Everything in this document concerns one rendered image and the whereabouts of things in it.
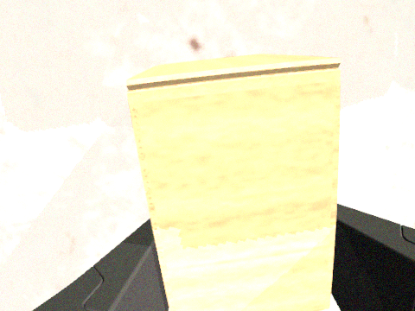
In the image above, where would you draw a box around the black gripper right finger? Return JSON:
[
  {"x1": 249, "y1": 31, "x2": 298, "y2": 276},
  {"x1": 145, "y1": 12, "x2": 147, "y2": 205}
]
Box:
[{"x1": 331, "y1": 203, "x2": 415, "y2": 311}]

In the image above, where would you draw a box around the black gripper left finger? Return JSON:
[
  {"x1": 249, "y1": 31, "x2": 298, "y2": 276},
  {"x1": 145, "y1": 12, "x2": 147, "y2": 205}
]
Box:
[{"x1": 32, "y1": 218, "x2": 169, "y2": 311}]

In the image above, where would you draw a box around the light wooden triangular block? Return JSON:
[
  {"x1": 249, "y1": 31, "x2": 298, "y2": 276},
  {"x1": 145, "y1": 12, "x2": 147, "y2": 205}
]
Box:
[{"x1": 127, "y1": 68, "x2": 340, "y2": 311}]

